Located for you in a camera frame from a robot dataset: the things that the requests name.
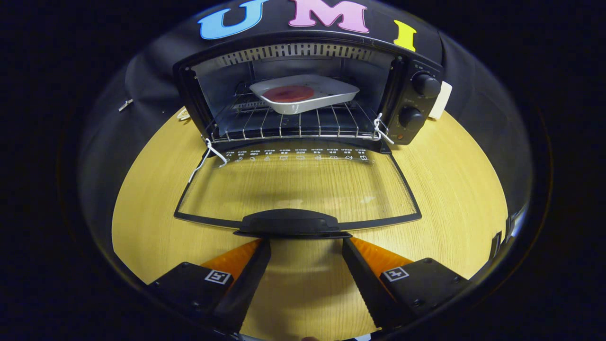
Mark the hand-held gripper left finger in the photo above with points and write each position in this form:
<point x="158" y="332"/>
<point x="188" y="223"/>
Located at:
<point x="246" y="289"/>

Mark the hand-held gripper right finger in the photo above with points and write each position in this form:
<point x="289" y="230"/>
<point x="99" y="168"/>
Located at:
<point x="369" y="289"/>

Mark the black toaster oven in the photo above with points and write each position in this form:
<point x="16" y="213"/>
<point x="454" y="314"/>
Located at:
<point x="289" y="222"/>

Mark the pink ham slice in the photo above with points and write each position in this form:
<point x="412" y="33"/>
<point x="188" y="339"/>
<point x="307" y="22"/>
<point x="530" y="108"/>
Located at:
<point x="289" y="94"/>

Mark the white square plate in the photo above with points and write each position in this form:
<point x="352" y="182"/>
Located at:
<point x="331" y="90"/>

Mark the white bread toaster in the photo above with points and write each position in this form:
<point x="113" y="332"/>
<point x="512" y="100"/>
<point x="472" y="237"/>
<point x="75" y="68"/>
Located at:
<point x="441" y="102"/>

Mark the white chair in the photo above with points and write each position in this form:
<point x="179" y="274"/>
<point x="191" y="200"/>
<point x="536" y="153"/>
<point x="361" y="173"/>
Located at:
<point x="513" y="222"/>

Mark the silver clip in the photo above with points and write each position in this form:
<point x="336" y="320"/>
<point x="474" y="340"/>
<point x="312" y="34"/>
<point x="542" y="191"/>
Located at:
<point x="125" y="105"/>

